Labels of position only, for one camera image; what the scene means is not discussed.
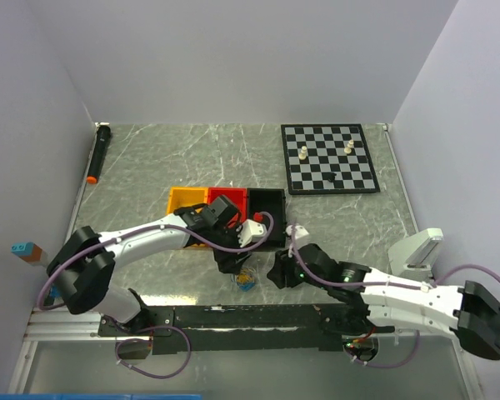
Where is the white chess piece right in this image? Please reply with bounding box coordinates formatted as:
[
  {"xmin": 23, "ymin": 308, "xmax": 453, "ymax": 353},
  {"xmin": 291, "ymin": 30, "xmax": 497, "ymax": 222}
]
[{"xmin": 344, "ymin": 139, "xmax": 355, "ymax": 154}]

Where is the red plastic bin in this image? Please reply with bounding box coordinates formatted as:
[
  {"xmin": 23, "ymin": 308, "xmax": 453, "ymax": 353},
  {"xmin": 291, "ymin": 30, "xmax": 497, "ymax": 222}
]
[{"xmin": 207, "ymin": 187, "xmax": 247, "ymax": 222}]

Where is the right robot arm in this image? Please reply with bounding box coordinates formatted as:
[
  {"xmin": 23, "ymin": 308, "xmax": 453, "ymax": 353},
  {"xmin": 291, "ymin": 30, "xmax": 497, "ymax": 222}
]
[{"xmin": 267, "ymin": 243, "xmax": 500, "ymax": 361}]

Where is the grey white stand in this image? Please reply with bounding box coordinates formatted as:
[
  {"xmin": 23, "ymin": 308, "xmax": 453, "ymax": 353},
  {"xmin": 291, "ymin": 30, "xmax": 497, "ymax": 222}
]
[{"xmin": 387, "ymin": 228, "xmax": 444, "ymax": 282}]

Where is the black plastic bin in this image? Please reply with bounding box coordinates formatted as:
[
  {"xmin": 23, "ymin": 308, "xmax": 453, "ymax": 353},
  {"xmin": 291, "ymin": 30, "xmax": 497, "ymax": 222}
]
[{"xmin": 247, "ymin": 188, "xmax": 287, "ymax": 252}]

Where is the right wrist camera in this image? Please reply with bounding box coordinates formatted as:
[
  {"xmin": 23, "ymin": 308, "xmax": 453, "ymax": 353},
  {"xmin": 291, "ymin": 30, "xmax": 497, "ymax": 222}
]
[{"xmin": 286, "ymin": 224, "xmax": 310, "ymax": 241}]

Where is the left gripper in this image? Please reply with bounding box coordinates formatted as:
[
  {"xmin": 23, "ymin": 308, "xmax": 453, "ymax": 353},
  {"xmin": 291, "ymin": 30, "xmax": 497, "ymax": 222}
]
[{"xmin": 207, "ymin": 223, "xmax": 253, "ymax": 275}]

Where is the blue brown toy block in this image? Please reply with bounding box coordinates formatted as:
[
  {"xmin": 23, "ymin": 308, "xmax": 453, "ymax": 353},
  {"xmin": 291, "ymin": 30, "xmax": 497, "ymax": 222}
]
[{"xmin": 11, "ymin": 242, "xmax": 48, "ymax": 267}]

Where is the white chess piece left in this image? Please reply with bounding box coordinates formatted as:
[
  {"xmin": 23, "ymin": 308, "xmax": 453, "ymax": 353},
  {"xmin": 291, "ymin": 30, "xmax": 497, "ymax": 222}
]
[{"xmin": 298, "ymin": 146, "xmax": 308, "ymax": 161}]

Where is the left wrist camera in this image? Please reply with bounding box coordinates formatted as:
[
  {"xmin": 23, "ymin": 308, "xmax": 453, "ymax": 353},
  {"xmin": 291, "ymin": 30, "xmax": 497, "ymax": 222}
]
[{"xmin": 237, "ymin": 212, "xmax": 274, "ymax": 251}]

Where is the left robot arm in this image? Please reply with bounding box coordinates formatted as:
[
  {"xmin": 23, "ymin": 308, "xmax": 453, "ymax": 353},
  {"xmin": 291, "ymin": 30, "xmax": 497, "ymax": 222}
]
[{"xmin": 47, "ymin": 196, "xmax": 267, "ymax": 335}]

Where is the white chess piece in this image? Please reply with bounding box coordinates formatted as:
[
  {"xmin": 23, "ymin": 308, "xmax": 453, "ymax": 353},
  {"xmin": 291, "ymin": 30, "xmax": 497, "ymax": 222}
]
[
  {"xmin": 344, "ymin": 139, "xmax": 355, "ymax": 154},
  {"xmin": 298, "ymin": 146, "xmax": 308, "ymax": 161}
]

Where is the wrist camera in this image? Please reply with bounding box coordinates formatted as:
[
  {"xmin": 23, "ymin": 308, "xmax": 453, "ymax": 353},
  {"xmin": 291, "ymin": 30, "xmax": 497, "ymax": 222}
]
[
  {"xmin": 237, "ymin": 212, "xmax": 274, "ymax": 251},
  {"xmin": 286, "ymin": 224, "xmax": 310, "ymax": 241}
]

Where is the aluminium rail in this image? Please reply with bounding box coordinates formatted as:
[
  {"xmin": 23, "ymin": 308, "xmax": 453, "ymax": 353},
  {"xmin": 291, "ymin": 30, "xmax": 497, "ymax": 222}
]
[{"xmin": 24, "ymin": 309, "xmax": 101, "ymax": 342}]

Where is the chessboard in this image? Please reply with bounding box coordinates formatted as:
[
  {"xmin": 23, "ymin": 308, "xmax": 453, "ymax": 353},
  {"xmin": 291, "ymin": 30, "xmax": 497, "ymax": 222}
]
[{"xmin": 281, "ymin": 124, "xmax": 380, "ymax": 195}]

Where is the black chess piece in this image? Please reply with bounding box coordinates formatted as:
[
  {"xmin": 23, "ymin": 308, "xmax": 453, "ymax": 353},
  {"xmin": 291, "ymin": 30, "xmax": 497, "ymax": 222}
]
[{"xmin": 326, "ymin": 172, "xmax": 336, "ymax": 183}]

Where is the black marker orange cap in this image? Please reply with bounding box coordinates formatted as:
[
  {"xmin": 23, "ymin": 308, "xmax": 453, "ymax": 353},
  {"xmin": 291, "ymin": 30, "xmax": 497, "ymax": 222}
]
[{"xmin": 86, "ymin": 125, "xmax": 112, "ymax": 184}]

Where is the yellow plastic bin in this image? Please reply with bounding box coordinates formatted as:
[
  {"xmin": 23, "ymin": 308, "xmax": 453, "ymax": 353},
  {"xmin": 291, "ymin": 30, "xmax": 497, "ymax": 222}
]
[{"xmin": 165, "ymin": 187, "xmax": 209, "ymax": 250}]

